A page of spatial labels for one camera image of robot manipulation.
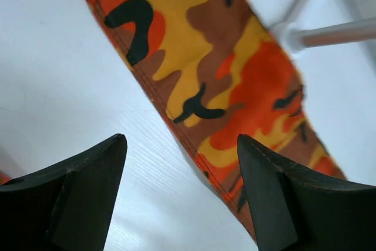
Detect white clothes rack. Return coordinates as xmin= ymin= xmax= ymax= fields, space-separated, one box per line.
xmin=268 ymin=0 xmax=376 ymax=55

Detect orange camouflage trousers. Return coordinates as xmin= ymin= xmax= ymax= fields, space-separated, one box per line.
xmin=1 ymin=0 xmax=342 ymax=250

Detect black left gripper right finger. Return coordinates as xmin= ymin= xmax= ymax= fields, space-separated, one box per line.
xmin=237 ymin=135 xmax=375 ymax=250

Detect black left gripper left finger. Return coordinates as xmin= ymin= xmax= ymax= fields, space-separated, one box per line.
xmin=1 ymin=134 xmax=127 ymax=250

